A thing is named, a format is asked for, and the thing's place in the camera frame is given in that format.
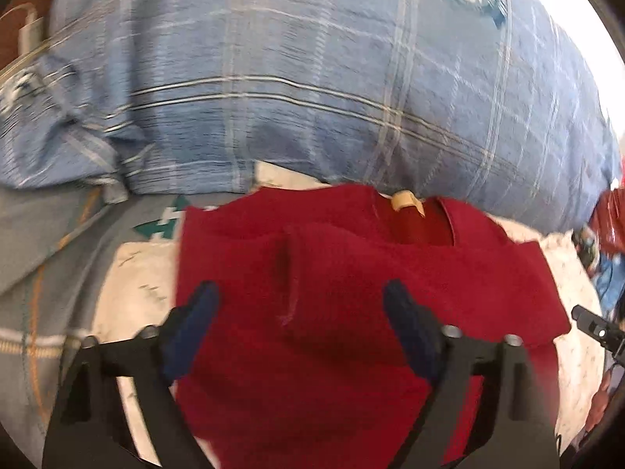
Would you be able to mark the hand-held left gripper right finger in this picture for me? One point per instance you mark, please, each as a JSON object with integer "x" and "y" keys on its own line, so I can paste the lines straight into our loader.
{"x": 415, "y": 337}

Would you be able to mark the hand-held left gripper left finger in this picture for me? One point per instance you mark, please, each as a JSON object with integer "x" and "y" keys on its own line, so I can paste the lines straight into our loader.
{"x": 189, "y": 333}

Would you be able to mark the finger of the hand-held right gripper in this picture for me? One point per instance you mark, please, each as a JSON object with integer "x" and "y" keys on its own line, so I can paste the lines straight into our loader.
{"x": 598, "y": 330}

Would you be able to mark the red knit sweater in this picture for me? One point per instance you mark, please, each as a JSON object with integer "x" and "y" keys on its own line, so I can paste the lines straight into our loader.
{"x": 342, "y": 303}

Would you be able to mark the cream leaf-print blanket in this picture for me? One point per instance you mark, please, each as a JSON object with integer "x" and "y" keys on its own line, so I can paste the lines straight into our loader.
{"x": 136, "y": 293}

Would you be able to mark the colourful printed cloth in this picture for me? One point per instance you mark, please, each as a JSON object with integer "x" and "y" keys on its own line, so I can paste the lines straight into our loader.
{"x": 608, "y": 224}

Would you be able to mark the grey bedsheet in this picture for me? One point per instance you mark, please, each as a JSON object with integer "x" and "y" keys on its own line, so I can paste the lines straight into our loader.
{"x": 49, "y": 254}

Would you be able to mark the blue plaid quilt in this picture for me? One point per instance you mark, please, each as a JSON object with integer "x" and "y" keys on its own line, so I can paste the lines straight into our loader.
{"x": 317, "y": 58}

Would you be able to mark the white phone charger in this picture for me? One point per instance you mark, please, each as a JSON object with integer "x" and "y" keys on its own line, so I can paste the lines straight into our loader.
{"x": 30, "y": 32}

